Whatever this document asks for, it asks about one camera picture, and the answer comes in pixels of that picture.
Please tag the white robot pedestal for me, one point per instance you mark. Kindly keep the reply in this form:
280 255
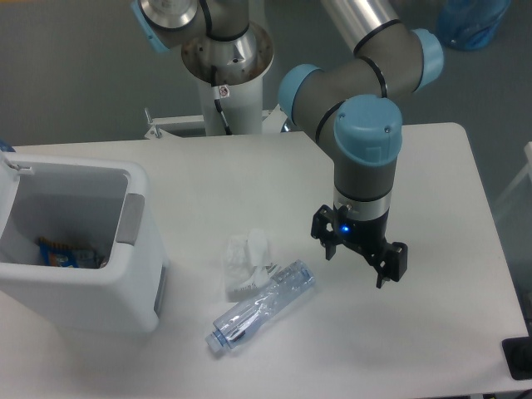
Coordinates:
229 77

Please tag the white base frame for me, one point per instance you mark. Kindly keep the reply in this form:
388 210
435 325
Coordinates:
273 121

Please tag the clear plastic water bottle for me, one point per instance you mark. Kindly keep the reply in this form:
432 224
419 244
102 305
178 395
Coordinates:
245 318

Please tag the blue plastic bag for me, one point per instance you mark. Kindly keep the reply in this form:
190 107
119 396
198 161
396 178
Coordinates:
469 25

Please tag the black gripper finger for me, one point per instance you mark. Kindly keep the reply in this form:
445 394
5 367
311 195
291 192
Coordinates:
322 229
390 262

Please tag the black device at table edge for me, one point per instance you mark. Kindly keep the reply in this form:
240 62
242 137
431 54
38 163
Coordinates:
517 352

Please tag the white paper wrapper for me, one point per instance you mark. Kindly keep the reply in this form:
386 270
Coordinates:
248 265

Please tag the orange blue snack wrapper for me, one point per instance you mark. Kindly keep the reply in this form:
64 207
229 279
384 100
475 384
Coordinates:
67 256

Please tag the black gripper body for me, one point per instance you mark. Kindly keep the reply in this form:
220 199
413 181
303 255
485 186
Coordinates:
366 238

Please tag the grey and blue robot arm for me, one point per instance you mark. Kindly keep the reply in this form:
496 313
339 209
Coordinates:
349 112

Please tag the white trash can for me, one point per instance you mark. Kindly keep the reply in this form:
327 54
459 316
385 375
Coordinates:
93 204

